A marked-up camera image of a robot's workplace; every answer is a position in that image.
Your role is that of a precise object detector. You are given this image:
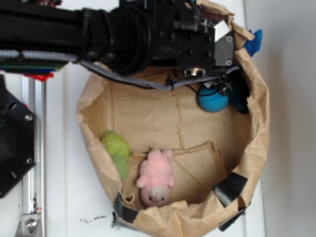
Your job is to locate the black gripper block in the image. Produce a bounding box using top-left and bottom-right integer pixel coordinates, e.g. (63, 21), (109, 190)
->
(152, 0), (234, 76)

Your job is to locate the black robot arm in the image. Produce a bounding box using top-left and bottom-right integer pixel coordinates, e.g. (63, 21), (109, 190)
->
(0, 0), (234, 76)

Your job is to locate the blue dimpled ball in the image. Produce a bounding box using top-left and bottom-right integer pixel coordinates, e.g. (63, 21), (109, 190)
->
(197, 87), (229, 112)

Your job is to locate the blue tape right piece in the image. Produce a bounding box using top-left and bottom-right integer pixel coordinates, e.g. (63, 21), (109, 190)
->
(244, 29), (263, 57)

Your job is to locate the dark teal oval capsule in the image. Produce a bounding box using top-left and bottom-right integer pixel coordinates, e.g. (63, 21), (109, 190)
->
(229, 73), (250, 114)

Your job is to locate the green plush toy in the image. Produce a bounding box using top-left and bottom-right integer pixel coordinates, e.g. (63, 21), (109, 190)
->
(101, 131), (130, 180)

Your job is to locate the brown paper bag bin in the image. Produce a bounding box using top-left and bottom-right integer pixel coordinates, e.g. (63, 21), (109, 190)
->
(77, 0), (270, 237)

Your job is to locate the pink plush sheep toy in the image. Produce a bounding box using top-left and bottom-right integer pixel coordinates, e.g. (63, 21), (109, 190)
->
(136, 149), (175, 207)

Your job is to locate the black tape right inner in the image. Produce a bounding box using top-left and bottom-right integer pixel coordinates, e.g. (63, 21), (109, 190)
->
(213, 172), (248, 208)

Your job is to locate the black tape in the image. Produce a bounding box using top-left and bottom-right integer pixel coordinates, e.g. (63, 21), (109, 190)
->
(213, 172), (248, 208)
(112, 194), (139, 227)
(218, 208), (246, 232)

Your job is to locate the black tape bottom left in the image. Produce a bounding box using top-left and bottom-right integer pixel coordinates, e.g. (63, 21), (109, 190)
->
(112, 194), (139, 227)

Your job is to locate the black tape bottom right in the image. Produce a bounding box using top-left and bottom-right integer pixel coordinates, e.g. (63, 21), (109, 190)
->
(218, 208), (246, 232)

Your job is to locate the white plastic tray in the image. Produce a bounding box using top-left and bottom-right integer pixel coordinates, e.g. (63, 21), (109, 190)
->
(45, 0), (266, 237)

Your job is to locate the aluminium extrusion rail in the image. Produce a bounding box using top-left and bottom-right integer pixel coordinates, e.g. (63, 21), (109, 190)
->
(16, 76), (46, 237)

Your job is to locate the grey braided cable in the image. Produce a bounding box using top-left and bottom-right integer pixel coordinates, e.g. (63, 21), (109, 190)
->
(0, 49), (240, 91)

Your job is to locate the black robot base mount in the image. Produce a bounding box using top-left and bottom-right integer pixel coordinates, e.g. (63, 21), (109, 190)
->
(0, 75), (36, 198)

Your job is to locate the metal corner bracket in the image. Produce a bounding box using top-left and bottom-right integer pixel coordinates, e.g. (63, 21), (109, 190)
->
(15, 213), (42, 237)

